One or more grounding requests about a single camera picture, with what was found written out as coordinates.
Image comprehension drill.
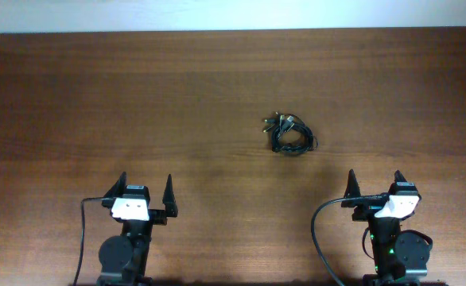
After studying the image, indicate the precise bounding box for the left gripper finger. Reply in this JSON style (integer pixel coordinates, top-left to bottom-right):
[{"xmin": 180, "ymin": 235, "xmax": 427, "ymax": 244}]
[
  {"xmin": 103, "ymin": 172, "xmax": 127, "ymax": 199},
  {"xmin": 162, "ymin": 174, "xmax": 178, "ymax": 218}
]

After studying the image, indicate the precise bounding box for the black cable bundle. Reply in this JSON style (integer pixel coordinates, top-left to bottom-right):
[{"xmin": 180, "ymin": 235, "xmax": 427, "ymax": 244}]
[{"xmin": 262, "ymin": 111, "xmax": 319, "ymax": 157}]

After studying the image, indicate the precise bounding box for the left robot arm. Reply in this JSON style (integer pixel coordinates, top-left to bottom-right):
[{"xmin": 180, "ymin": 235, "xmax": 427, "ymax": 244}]
[{"xmin": 96, "ymin": 172, "xmax": 178, "ymax": 286}]

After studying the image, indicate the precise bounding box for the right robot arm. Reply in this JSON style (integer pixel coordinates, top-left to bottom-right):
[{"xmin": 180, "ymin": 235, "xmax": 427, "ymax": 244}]
[{"xmin": 341, "ymin": 170, "xmax": 433, "ymax": 285}]

